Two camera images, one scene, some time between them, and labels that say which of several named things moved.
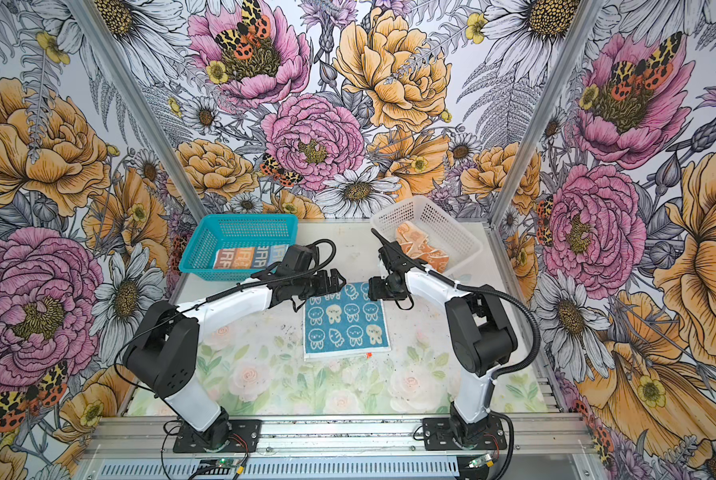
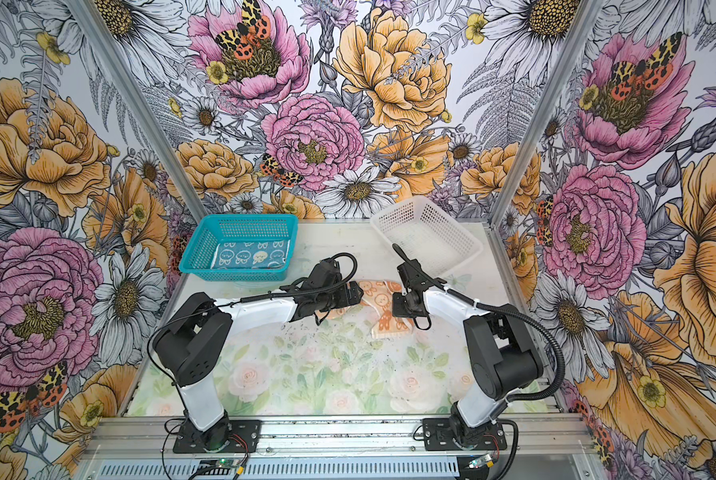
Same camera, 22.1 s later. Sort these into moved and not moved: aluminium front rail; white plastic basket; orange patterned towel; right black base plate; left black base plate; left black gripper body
Moved: left black gripper body; orange patterned towel
Not moved: right black base plate; white plastic basket; left black base plate; aluminium front rail
